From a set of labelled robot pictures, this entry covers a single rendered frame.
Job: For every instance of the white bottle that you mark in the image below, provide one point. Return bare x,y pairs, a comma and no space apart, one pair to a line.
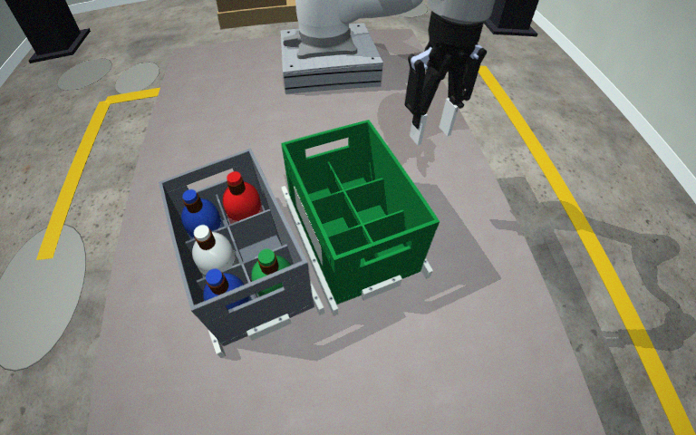
212,252

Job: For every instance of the red bottle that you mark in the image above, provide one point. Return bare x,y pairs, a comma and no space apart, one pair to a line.
240,200

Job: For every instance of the green plastic crate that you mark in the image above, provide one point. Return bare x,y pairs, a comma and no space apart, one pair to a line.
347,228

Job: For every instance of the blue plastic bottle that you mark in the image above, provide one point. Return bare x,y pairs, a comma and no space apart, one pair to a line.
199,211
219,283

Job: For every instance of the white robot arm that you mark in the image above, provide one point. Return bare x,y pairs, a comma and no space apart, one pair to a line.
324,24

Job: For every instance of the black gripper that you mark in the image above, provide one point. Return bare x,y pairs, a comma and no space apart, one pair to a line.
462,65

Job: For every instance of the grey divided crate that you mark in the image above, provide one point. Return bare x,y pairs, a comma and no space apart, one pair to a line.
267,229

